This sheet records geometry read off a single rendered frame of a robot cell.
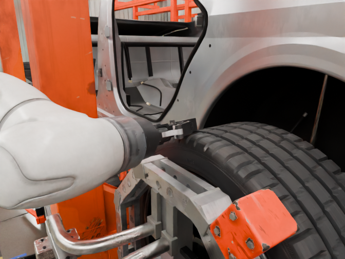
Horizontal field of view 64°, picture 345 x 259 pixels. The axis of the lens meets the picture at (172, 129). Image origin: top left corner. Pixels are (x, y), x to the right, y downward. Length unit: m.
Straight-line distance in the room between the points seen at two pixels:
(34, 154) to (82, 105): 0.60
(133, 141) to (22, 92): 0.17
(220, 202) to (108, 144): 0.21
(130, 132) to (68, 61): 0.51
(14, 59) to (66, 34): 1.94
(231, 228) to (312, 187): 0.19
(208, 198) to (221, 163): 0.08
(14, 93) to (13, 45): 2.37
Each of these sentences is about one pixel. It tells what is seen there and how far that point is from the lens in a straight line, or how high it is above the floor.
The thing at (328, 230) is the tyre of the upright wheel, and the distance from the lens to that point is 0.52.
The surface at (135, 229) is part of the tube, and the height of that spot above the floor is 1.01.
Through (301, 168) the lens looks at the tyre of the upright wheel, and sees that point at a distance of 0.56.
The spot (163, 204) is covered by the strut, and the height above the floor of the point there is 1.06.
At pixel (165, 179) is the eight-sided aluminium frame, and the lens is 0.52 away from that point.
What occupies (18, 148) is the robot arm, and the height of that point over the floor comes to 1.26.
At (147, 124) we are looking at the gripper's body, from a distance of 0.46.
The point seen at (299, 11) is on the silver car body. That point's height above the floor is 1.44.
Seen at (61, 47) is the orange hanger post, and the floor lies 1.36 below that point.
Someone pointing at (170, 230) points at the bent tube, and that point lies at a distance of 0.55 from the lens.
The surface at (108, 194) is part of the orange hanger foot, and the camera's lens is 1.06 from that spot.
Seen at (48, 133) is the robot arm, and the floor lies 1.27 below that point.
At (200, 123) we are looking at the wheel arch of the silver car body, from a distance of 1.04.
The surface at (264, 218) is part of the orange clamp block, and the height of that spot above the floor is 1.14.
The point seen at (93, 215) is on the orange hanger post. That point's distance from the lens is 1.05.
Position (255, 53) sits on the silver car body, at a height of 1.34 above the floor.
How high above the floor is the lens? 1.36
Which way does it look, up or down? 17 degrees down
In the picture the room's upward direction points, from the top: straight up
